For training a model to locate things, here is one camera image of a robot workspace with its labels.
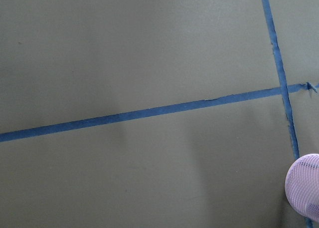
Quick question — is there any pink mesh pen holder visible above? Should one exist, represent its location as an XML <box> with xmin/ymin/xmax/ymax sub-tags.
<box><xmin>285</xmin><ymin>154</ymin><xmax>319</xmax><ymax>222</ymax></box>

